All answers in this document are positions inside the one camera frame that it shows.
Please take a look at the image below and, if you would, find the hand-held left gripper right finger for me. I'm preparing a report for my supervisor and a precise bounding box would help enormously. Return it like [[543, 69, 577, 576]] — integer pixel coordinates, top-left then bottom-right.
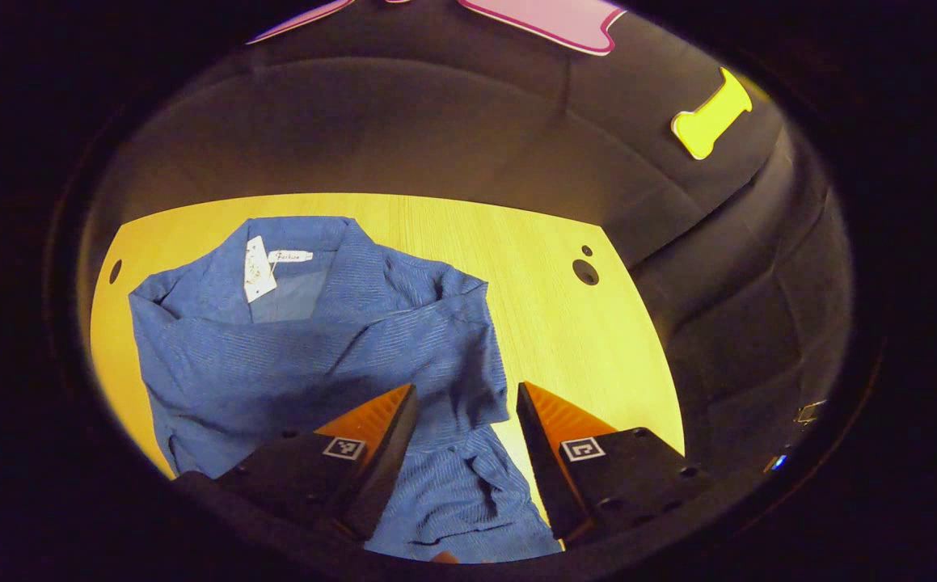
[[516, 382, 713, 541]]

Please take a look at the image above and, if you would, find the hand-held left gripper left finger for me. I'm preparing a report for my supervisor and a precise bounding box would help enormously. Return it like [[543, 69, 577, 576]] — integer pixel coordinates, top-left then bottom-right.
[[173, 383, 420, 541]]

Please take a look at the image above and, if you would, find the blue shirt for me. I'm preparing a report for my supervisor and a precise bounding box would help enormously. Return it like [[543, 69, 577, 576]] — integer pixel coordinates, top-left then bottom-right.
[[129, 215, 563, 564]]

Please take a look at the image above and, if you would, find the black backdrop cloth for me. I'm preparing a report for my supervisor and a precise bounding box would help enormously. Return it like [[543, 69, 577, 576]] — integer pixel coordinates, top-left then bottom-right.
[[80, 0, 857, 502]]

